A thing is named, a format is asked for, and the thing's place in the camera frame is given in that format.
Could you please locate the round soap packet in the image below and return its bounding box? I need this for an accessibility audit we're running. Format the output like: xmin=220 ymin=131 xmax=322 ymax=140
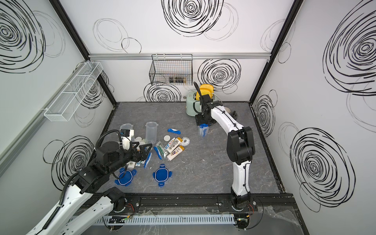
xmin=135 ymin=137 xmax=143 ymax=143
xmin=164 ymin=135 xmax=171 ymax=142

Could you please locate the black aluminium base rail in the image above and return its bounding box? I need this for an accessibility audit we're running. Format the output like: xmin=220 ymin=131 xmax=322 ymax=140
xmin=110 ymin=193 xmax=296 ymax=214

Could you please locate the white slotted cable duct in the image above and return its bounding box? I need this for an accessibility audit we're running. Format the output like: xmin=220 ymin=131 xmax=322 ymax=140
xmin=94 ymin=214 xmax=236 ymax=226

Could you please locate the black wire wall basket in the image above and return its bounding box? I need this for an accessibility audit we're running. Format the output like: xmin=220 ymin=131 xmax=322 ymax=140
xmin=148 ymin=53 xmax=193 ymax=86

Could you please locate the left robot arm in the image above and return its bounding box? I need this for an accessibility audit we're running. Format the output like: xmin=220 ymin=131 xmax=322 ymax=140
xmin=29 ymin=129 xmax=153 ymax=235

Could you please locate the clear container blue lid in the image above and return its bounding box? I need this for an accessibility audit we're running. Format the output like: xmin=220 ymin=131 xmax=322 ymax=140
xmin=146 ymin=121 xmax=158 ymax=144
xmin=198 ymin=124 xmax=209 ymax=137

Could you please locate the yellow sponge toast back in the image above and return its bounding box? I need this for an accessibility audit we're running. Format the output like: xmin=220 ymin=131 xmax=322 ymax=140
xmin=200 ymin=84 xmax=214 ymax=93

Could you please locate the blue white toothbrush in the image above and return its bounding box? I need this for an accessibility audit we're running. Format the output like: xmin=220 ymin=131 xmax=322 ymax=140
xmin=144 ymin=152 xmax=152 ymax=168

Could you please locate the yellow sponge toast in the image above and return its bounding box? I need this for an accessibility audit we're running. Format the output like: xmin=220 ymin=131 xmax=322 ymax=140
xmin=200 ymin=84 xmax=214 ymax=93
xmin=195 ymin=89 xmax=212 ymax=100

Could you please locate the white mesh wall shelf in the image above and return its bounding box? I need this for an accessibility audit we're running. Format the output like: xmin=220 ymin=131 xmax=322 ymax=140
xmin=44 ymin=62 xmax=104 ymax=122

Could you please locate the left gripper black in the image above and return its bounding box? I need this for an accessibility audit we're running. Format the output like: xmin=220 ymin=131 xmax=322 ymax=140
xmin=108 ymin=140 xmax=153 ymax=176

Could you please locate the mint green toaster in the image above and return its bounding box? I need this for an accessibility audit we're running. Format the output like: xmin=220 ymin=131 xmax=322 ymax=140
xmin=186 ymin=91 xmax=201 ymax=117

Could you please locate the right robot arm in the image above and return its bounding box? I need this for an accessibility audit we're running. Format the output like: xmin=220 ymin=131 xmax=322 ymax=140
xmin=193 ymin=82 xmax=256 ymax=211

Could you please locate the clear plastic container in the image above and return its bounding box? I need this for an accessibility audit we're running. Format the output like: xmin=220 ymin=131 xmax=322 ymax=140
xmin=119 ymin=123 xmax=134 ymax=130

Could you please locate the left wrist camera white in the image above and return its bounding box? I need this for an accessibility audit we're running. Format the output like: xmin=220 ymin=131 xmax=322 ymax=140
xmin=120 ymin=129 xmax=135 ymax=150

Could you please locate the yellow sponge toast front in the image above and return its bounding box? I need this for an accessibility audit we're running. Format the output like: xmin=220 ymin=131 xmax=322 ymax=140
xmin=195 ymin=89 xmax=212 ymax=100

